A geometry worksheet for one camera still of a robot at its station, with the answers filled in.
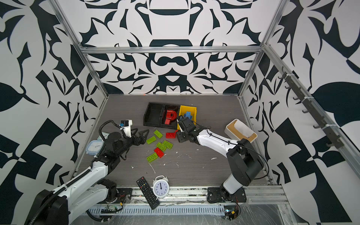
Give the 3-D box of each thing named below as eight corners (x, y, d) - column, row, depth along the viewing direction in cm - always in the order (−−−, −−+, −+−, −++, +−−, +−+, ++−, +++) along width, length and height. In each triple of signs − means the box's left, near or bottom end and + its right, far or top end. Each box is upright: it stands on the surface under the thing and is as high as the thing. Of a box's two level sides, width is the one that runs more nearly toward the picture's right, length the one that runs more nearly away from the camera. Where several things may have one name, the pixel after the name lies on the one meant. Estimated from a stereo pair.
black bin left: (144, 129, 106) (141, 120, 97) (151, 110, 117) (148, 101, 108) (161, 131, 105) (159, 122, 96) (166, 112, 116) (164, 103, 107)
